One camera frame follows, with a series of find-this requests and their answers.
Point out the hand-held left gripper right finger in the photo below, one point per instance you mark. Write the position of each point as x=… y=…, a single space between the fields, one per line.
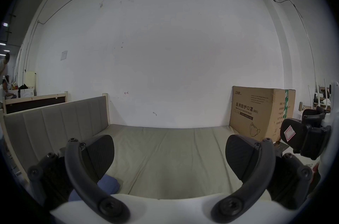
x=261 y=172

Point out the grey padded headboard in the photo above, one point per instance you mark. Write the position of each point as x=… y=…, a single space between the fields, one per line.
x=53 y=122

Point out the bed with beige sheet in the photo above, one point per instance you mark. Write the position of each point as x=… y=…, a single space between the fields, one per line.
x=172 y=156

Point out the blue garment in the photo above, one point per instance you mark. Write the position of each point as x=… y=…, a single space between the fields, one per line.
x=110 y=183

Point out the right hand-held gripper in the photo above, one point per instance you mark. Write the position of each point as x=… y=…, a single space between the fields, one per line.
x=334 y=117

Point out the dark board in wooden frame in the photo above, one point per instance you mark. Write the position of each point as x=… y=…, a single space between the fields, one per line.
x=31 y=104

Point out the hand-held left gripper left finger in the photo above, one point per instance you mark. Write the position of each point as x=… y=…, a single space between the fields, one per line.
x=79 y=172

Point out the brown cardboard carton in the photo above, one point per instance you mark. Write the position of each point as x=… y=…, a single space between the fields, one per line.
x=254 y=109

